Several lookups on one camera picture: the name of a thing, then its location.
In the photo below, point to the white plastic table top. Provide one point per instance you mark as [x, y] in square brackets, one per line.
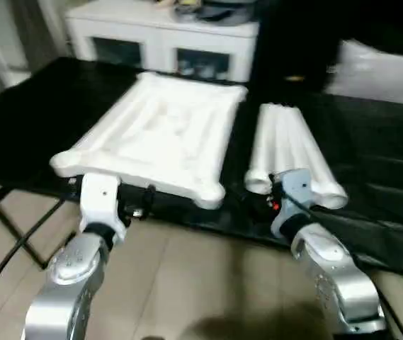
[159, 134]

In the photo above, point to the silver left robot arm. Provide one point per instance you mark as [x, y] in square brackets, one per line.
[66, 283]

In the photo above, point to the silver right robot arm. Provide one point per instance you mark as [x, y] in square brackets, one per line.
[336, 276]

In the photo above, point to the black work mat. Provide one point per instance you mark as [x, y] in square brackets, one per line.
[371, 156]

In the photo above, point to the small yellow tag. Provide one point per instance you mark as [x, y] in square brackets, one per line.
[293, 78]

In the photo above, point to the white cabinet with glass doors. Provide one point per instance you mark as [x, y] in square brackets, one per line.
[159, 39]

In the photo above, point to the grey pillow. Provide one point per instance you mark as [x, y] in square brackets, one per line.
[378, 71]

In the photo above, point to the grey curtain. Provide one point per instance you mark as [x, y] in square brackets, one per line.
[38, 32]

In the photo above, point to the grey black bag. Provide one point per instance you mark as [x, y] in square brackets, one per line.
[212, 10]

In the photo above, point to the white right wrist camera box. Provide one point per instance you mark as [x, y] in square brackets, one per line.
[293, 188]

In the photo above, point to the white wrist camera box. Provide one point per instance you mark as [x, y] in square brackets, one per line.
[100, 202]
[293, 188]

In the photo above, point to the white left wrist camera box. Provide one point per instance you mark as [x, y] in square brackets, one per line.
[100, 202]

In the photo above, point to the black work table frame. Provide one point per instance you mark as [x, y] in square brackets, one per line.
[10, 227]

